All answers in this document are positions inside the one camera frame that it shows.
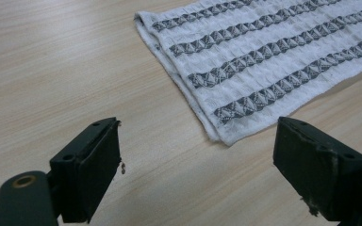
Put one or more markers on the white grey-striped towel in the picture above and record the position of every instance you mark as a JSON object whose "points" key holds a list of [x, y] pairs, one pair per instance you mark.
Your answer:
{"points": [[257, 62]]}

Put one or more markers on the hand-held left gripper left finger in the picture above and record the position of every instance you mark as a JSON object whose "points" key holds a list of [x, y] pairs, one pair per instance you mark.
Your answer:
{"points": [[86, 171]]}

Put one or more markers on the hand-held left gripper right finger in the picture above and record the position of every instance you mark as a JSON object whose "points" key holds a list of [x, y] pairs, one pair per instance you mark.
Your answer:
{"points": [[315, 166]]}

